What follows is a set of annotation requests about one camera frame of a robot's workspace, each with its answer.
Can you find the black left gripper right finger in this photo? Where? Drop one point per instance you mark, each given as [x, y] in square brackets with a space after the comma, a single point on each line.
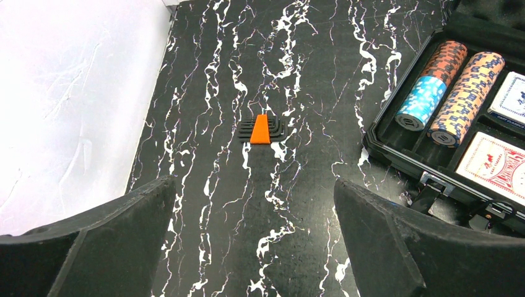
[397, 251]

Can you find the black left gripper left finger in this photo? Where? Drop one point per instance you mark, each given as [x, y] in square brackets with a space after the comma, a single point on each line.
[109, 250]

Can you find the black poker set case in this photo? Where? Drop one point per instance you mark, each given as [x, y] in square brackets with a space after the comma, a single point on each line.
[494, 26]

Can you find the light blue chip stack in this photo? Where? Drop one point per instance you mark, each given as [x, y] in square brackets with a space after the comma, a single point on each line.
[420, 103]

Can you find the orange black chip stack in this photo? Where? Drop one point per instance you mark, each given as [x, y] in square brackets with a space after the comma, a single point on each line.
[446, 61]

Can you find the red playing card deck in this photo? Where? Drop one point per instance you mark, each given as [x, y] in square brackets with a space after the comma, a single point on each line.
[496, 165]

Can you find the blue playing card deck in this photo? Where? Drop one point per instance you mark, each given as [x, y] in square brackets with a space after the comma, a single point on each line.
[508, 103]

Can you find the pink blue chip stack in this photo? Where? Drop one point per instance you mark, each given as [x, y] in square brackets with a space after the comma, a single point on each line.
[464, 101]

